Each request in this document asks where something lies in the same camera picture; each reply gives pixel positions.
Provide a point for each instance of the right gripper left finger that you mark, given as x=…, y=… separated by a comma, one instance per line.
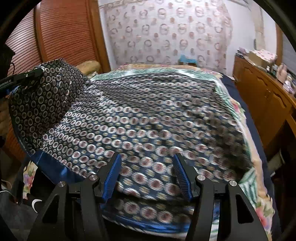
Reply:
x=72, y=211

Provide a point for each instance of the floral cardboard box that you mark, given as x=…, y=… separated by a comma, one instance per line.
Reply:
x=262, y=58

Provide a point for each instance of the mustard patterned folded cloth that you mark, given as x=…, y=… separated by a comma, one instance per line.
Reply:
x=89, y=68

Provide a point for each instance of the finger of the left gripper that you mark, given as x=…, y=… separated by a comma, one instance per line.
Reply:
x=21, y=79

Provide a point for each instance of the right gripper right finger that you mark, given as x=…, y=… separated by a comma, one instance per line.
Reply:
x=237, y=217

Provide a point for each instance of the teal object on bed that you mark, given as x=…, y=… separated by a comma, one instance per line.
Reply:
x=183, y=60

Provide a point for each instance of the wooden dresser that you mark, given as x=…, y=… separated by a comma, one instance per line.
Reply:
x=269, y=105

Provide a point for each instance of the pink bottle on dresser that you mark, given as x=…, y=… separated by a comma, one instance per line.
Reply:
x=281, y=73

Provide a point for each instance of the pink ring patterned curtain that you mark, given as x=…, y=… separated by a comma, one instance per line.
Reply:
x=162, y=32

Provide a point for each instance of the navy patterned satin shirt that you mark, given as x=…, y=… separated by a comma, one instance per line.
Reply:
x=138, y=129

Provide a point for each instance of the floral bed cover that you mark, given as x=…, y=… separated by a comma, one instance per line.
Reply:
x=254, y=173

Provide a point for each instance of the navy blue bed sheet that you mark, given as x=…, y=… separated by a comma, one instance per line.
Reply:
x=264, y=183

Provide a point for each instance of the wooden louvered wardrobe door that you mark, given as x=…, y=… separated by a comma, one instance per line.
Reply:
x=48, y=30

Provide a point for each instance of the palm leaf print sheet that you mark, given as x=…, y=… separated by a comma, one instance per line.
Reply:
x=192, y=111

